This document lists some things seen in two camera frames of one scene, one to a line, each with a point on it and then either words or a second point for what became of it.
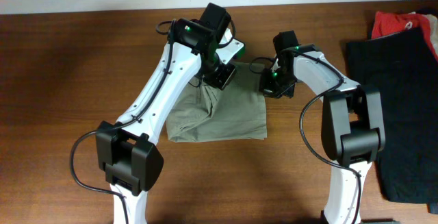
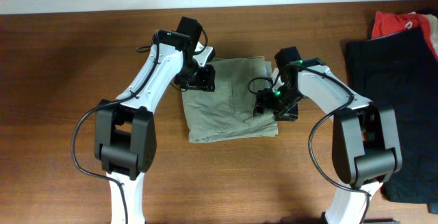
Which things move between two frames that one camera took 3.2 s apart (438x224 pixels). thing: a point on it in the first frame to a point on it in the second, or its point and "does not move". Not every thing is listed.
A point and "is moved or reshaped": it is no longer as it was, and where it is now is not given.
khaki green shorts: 203,113 is moved or reshaped
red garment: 384,24 does not move
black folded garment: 404,66 does not move
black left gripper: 222,79 to 205,81
